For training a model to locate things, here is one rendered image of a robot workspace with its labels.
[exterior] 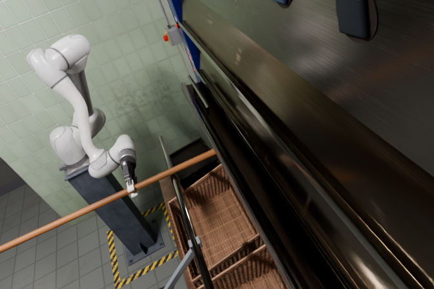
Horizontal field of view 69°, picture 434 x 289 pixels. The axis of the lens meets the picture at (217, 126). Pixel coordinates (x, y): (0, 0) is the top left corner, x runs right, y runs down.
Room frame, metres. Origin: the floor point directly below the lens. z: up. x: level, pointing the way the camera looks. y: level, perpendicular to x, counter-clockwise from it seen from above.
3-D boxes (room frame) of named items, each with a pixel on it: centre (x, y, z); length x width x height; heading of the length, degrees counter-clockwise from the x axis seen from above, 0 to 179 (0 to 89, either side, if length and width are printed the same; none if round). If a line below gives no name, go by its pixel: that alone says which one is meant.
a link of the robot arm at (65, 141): (1.70, 0.92, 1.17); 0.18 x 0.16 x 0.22; 141
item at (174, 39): (2.04, 0.07, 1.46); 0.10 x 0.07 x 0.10; 7
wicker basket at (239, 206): (1.10, 0.18, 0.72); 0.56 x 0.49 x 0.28; 8
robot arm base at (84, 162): (1.69, 0.95, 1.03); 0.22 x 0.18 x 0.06; 101
